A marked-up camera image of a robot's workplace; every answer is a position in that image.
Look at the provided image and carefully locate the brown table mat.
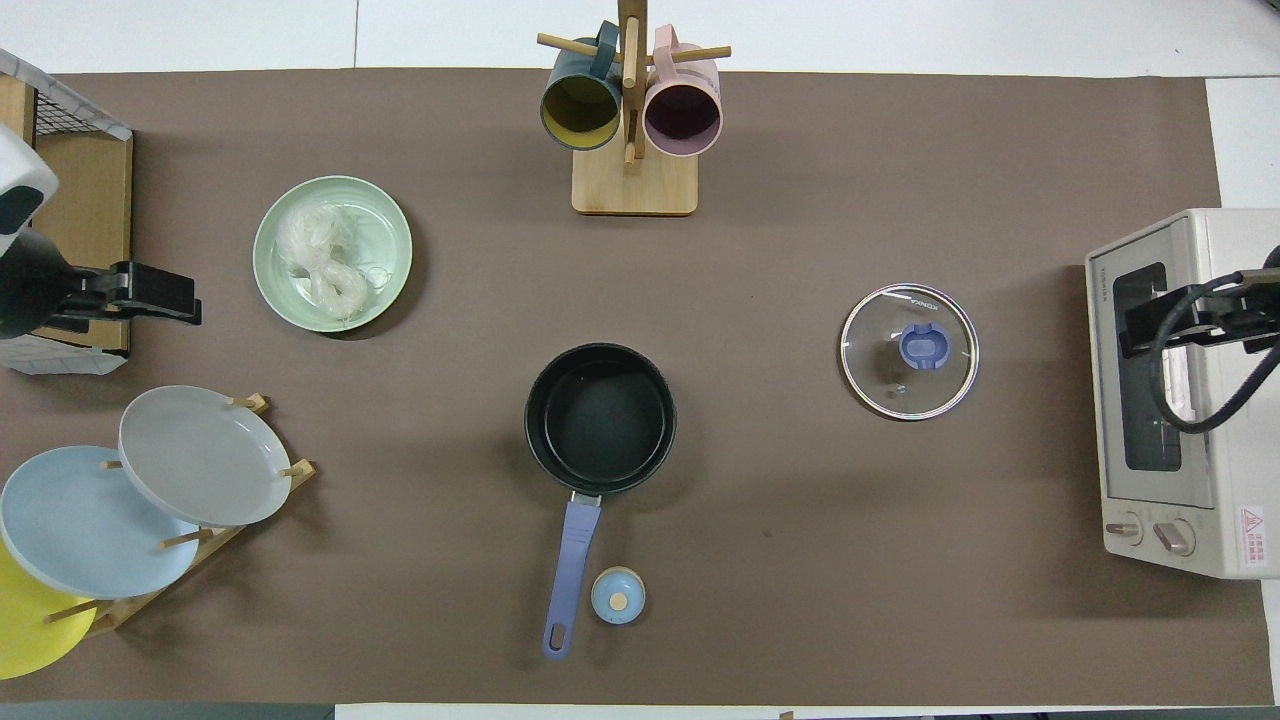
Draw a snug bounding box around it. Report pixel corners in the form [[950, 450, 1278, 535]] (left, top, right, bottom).
[[0, 68, 1276, 706]]

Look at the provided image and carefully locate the light wooden shelf board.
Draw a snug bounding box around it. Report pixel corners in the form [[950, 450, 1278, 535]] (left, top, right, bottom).
[[0, 75, 38, 151]]

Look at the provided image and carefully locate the beige toaster oven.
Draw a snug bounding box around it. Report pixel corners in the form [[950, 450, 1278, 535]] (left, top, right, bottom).
[[1085, 207, 1280, 581]]

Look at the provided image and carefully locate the dark brown wooden board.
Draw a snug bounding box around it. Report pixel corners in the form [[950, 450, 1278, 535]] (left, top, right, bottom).
[[30, 133, 134, 354]]

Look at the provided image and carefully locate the light blue plate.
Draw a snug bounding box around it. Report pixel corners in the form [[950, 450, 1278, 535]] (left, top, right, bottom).
[[0, 445, 201, 601]]

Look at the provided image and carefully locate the light green plate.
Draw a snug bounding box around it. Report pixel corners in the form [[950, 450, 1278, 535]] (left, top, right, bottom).
[[252, 175, 414, 334]]

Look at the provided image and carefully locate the dark teal mug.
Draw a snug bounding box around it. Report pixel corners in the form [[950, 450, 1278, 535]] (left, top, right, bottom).
[[540, 20, 623, 152]]

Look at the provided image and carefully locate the grey plate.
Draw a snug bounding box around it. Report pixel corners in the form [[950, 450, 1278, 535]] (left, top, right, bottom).
[[118, 385, 293, 528]]

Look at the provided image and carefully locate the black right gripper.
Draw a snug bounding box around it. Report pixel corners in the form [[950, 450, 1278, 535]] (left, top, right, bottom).
[[1119, 268, 1280, 359]]

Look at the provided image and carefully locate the pink mug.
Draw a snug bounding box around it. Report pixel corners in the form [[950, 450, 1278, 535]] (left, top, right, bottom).
[[643, 25, 723, 158]]

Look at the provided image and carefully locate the wooden plate rack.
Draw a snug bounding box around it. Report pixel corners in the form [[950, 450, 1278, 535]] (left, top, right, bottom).
[[40, 393, 317, 638]]

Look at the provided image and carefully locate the white vermicelli bundle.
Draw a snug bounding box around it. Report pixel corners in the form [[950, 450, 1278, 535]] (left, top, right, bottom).
[[275, 200, 393, 323]]

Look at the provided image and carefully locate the small blue jar wooden knob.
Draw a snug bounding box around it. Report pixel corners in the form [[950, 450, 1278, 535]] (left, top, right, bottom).
[[590, 566, 647, 626]]

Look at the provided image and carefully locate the black pot purple handle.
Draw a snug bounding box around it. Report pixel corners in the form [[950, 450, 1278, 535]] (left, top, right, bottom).
[[524, 342, 678, 661]]

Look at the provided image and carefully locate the yellow plate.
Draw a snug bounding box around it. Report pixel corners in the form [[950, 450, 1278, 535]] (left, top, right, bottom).
[[0, 540, 99, 681]]

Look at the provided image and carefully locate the marble patterned panel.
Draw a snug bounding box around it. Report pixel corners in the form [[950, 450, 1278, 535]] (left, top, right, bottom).
[[0, 48, 133, 142]]

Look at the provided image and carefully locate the wooden mug tree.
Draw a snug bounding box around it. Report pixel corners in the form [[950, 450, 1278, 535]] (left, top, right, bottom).
[[537, 0, 733, 217]]

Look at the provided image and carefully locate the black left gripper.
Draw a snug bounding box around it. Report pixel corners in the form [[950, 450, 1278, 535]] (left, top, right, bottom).
[[45, 262, 203, 331]]

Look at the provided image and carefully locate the glass lid blue knob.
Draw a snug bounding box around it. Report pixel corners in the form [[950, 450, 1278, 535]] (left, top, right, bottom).
[[839, 283, 980, 421]]

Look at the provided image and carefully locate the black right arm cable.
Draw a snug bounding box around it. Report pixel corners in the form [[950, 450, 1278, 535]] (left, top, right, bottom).
[[1146, 270, 1280, 435]]

